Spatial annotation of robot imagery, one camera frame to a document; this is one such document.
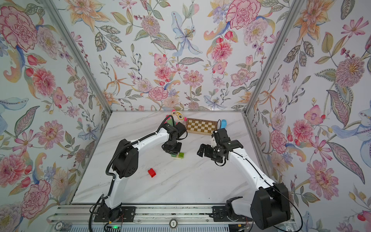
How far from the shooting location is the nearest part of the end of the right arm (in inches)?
23.2

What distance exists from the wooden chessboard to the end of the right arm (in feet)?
0.95

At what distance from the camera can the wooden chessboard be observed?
1.08 meters
